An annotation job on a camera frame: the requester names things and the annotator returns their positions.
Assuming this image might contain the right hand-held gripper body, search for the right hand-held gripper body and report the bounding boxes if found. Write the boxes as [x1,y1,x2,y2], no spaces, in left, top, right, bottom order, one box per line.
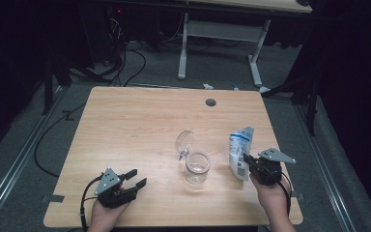
[249,147,297,187]

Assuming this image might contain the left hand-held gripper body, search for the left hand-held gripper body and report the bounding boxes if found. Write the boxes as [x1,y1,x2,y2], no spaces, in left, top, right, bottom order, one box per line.
[93,166,137,209]

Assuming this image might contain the white and blue milk carton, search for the white and blue milk carton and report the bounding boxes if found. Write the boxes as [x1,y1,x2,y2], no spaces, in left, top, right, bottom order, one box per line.
[228,126,256,182]

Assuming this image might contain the clear glass jar with lid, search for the clear glass jar with lid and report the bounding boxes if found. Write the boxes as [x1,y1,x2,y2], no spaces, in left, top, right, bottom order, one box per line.
[174,129,213,186]

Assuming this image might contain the person's left hand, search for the person's left hand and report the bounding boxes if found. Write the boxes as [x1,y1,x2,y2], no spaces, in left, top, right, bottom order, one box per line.
[88,201,124,227]

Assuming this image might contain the person's right hand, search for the person's right hand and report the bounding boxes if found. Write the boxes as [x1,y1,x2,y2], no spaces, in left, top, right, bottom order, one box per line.
[250,174,292,220]

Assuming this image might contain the black metal stand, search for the black metal stand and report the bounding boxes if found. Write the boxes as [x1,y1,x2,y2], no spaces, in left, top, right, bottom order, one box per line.
[260,72,321,137]
[41,52,73,117]

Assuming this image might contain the white-framed wooden desk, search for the white-framed wooden desk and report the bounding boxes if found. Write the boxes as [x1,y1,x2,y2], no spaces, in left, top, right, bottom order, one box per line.
[177,0,314,95]

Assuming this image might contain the black computer with red light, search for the black computer with red light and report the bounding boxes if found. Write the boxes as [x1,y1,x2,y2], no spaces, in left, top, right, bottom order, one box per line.
[104,4,128,44]

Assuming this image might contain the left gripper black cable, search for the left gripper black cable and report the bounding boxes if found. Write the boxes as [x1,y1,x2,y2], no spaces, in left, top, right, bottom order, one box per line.
[79,175,106,232]

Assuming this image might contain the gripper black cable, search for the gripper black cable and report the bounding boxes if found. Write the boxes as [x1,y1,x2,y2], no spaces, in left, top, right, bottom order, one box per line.
[79,175,106,232]
[277,171,294,218]

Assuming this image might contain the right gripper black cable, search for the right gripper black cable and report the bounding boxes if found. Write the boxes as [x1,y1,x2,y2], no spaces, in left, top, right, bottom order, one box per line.
[277,171,294,218]

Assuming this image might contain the metal floor rail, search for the metal floor rail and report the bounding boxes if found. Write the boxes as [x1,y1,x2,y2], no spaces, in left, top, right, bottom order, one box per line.
[0,86,68,227]
[293,102,357,232]

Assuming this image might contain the long black floor cable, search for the long black floor cable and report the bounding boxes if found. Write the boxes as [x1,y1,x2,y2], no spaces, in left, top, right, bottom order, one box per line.
[33,101,89,179]

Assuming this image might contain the looping black floor cable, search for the looping black floor cable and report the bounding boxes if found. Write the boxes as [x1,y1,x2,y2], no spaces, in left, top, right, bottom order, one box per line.
[123,47,148,88]

